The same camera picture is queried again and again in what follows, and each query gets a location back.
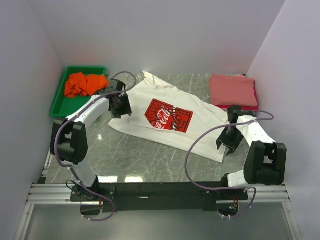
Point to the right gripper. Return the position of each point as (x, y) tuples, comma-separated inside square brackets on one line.
[(232, 146)]

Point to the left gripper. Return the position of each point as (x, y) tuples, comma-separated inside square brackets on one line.
[(126, 110)]

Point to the white printed t-shirt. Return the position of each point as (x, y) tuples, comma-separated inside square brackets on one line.
[(164, 114)]

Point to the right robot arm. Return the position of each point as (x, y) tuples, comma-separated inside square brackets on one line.
[(265, 163)]

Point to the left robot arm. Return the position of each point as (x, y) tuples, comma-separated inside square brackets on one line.
[(69, 140)]

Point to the orange t-shirt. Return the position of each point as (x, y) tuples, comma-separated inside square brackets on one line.
[(79, 84)]

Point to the folded pink t-shirt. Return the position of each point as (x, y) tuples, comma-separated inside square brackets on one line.
[(227, 90)]

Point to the green plastic tray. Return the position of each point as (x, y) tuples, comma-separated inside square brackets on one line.
[(64, 106)]

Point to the black base beam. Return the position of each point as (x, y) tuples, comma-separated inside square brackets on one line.
[(143, 196)]

